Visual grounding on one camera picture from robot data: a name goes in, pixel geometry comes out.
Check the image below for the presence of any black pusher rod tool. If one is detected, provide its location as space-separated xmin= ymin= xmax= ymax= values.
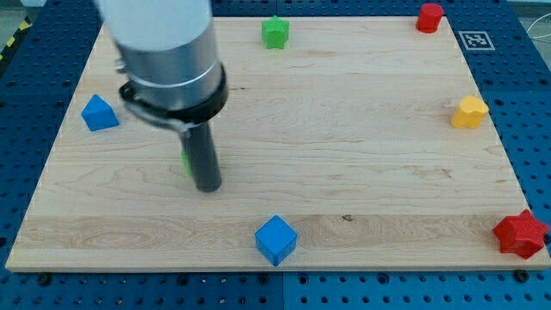
xmin=180 ymin=122 xmax=222 ymax=193

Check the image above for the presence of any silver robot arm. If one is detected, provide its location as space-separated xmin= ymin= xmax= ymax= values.
xmin=95 ymin=0 xmax=228 ymax=192

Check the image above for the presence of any yellow heart block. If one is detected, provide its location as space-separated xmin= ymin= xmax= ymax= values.
xmin=450 ymin=96 xmax=489 ymax=129

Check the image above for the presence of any green block behind rod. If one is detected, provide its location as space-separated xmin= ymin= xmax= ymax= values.
xmin=180 ymin=149 xmax=193 ymax=177

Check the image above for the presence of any blue triangle block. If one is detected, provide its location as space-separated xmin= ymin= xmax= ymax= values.
xmin=81 ymin=95 xmax=120 ymax=131

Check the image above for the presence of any blue cube block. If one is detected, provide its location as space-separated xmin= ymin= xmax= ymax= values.
xmin=255 ymin=215 xmax=298 ymax=267

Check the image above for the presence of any green star block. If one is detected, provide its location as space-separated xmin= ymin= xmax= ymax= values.
xmin=261 ymin=15 xmax=290 ymax=49

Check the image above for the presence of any wooden board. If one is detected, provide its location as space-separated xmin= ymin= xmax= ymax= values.
xmin=6 ymin=16 xmax=550 ymax=272

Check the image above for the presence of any red cylinder block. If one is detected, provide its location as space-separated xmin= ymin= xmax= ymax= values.
xmin=416 ymin=3 xmax=444 ymax=34

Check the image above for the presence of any white fiducial marker tag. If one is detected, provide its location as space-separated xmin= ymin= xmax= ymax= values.
xmin=458 ymin=31 xmax=495 ymax=51

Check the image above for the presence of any red star block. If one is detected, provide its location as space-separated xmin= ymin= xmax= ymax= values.
xmin=492 ymin=209 xmax=550 ymax=259

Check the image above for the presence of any white cable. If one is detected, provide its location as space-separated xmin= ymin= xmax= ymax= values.
xmin=525 ymin=11 xmax=551 ymax=44

